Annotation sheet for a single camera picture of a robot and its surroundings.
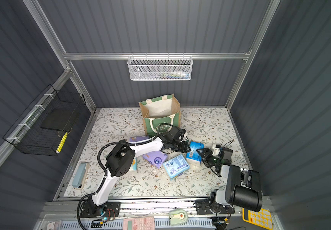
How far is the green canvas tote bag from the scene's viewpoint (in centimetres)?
88

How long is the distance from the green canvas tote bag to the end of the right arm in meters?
0.25

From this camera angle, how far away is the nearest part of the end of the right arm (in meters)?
0.73
